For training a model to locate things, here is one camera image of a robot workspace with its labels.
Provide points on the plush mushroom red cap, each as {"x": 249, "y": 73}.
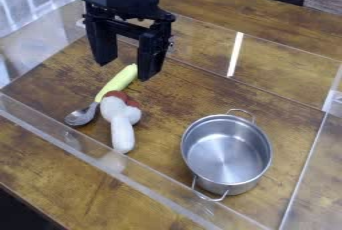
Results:
{"x": 121, "y": 110}

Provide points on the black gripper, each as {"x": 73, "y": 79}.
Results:
{"x": 133, "y": 17}

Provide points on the silver pot with handles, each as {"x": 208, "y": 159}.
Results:
{"x": 228, "y": 153}

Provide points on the spoon with yellow-green handle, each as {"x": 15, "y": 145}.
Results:
{"x": 84, "y": 116}

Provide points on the clear acrylic front barrier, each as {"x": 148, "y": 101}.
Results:
{"x": 169, "y": 192}

